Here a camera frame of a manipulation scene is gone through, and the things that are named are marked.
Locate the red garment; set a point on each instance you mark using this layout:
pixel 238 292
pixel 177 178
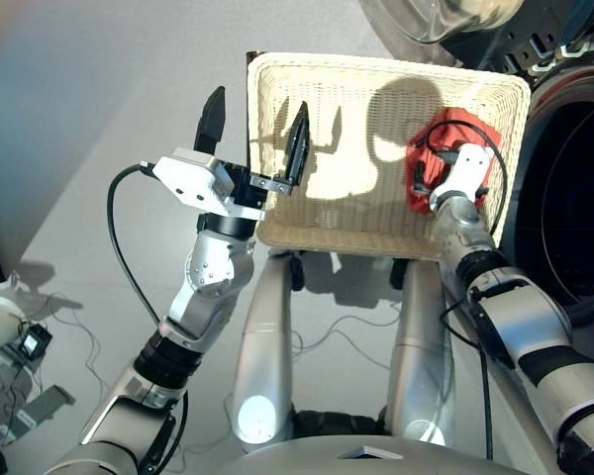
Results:
pixel 425 163

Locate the pale woven basket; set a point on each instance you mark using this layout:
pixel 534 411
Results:
pixel 336 89

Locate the round glass washing machine door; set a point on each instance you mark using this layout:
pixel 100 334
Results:
pixel 425 20

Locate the grey washing machine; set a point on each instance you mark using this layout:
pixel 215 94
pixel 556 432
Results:
pixel 574 222

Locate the silver robot leg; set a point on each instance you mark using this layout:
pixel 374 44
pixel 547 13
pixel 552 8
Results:
pixel 421 356
pixel 262 346

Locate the black power adapter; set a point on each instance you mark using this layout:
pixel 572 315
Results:
pixel 34 341

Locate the silver robot torso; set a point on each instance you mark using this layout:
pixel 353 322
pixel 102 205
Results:
pixel 302 457

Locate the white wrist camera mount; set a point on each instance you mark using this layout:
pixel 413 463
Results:
pixel 467 168
pixel 188 178

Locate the grey metal bracket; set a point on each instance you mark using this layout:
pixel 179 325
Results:
pixel 47 403

